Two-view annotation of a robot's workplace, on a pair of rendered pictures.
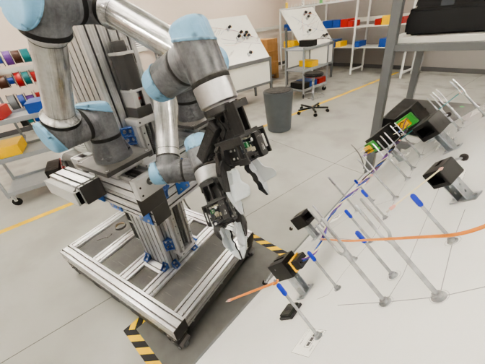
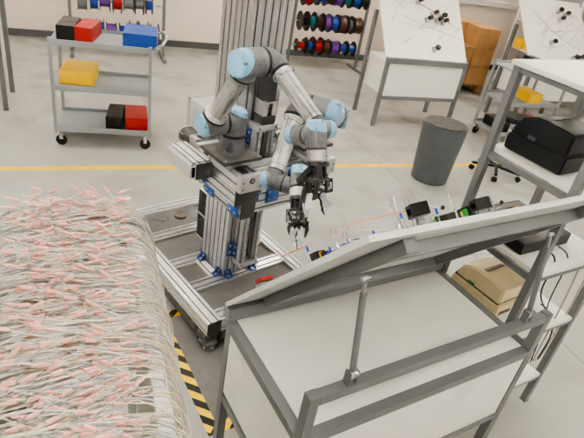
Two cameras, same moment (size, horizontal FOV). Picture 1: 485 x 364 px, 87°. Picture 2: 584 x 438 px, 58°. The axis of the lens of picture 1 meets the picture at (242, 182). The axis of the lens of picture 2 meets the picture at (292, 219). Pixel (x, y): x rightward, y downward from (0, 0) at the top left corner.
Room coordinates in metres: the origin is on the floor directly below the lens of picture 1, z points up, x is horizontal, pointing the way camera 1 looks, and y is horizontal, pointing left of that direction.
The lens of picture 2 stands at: (-1.30, -0.22, 2.26)
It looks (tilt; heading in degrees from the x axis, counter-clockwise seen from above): 31 degrees down; 9
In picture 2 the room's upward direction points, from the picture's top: 10 degrees clockwise
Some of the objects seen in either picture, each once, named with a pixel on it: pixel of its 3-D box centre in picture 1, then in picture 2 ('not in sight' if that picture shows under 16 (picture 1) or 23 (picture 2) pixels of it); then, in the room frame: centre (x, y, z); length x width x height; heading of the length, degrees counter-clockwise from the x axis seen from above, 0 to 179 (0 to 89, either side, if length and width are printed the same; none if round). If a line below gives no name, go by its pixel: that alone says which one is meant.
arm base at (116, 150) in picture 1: (110, 145); (232, 141); (1.01, 0.52, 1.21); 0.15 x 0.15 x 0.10
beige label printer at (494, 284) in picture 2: not in sight; (488, 282); (1.11, -0.90, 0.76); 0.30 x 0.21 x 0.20; 47
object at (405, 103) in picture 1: (429, 117); (518, 225); (1.14, -0.93, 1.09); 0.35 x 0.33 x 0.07; 134
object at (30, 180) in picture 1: (40, 147); (112, 84); (3.05, 2.41, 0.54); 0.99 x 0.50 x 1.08; 117
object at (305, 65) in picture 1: (308, 67); (524, 100); (5.98, -1.77, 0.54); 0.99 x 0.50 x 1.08; 127
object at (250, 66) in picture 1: (238, 63); (414, 56); (5.80, -0.24, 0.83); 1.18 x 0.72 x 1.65; 124
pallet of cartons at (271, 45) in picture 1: (253, 61); (447, 53); (8.08, -0.77, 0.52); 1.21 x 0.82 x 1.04; 123
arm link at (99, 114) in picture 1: (96, 118); (233, 119); (1.01, 0.53, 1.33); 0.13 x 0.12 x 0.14; 145
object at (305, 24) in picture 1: (307, 46); (544, 64); (7.16, -2.09, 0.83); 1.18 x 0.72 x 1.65; 126
